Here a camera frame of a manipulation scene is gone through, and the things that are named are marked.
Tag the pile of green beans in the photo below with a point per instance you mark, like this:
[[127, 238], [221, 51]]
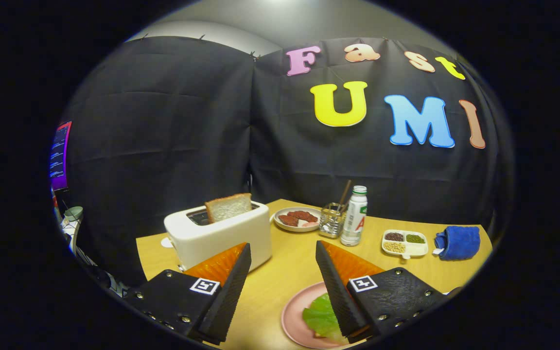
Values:
[[415, 238]]

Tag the black backdrop cloth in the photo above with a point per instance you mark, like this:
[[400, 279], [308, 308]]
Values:
[[163, 146]]

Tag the pale green cup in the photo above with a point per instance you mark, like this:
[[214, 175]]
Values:
[[73, 213]]

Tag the red meat slice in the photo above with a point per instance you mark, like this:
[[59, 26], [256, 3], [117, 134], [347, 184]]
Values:
[[304, 216], [288, 220]]

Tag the toasted bread slice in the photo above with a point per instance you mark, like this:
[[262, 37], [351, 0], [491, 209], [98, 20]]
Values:
[[229, 207]]

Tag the plain white bread slice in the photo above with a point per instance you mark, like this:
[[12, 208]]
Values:
[[318, 334]]

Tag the blue towel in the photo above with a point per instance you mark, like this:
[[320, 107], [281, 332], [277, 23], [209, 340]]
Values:
[[460, 243]]

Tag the white toaster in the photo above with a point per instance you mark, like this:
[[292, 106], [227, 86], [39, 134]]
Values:
[[212, 240]]

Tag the green lettuce leaf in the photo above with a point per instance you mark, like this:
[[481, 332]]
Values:
[[321, 318]]

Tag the pile of yellow beans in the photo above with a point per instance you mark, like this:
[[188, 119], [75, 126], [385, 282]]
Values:
[[394, 247]]

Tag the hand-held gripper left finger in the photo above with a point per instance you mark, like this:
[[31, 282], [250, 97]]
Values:
[[229, 301]]

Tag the brown chopsticks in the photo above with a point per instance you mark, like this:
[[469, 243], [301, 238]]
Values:
[[345, 189]]

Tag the clear glass holder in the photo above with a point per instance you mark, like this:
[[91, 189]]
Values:
[[331, 226]]

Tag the white divided dish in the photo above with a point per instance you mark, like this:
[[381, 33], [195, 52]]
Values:
[[418, 249]]

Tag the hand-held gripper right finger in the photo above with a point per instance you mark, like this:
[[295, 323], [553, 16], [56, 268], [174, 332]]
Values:
[[341, 296]]

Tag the small grey plate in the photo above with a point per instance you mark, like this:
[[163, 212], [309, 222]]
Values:
[[299, 228]]

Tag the pink plate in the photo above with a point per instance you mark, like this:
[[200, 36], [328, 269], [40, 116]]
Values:
[[292, 311]]

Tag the white drink bottle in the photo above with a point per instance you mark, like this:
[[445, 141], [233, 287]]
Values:
[[353, 228]]

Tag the pile of dark beans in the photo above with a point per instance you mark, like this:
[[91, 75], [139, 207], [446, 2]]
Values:
[[394, 236]]

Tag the computer monitor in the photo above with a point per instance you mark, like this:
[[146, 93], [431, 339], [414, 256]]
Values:
[[60, 155]]

